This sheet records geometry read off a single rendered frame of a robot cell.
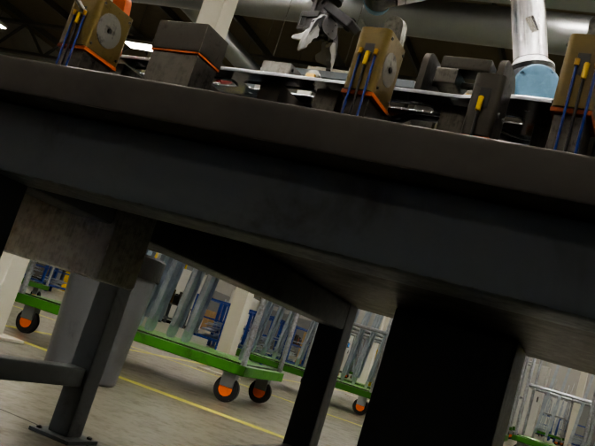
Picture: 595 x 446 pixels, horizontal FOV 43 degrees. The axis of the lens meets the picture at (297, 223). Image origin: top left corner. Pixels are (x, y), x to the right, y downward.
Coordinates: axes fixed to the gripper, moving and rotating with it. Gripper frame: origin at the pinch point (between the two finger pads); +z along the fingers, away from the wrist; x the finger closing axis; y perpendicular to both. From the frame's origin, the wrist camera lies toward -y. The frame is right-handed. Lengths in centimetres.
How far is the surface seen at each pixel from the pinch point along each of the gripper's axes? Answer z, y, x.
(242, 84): 20.2, -6.8, 31.2
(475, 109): 27, -67, 44
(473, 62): 2.4, -48.1, 9.7
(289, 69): 10.6, -8.3, 19.4
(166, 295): 62, 288, -277
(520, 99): 20, -70, 32
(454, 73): 5.5, -45.0, 10.6
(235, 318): 61, 376, -480
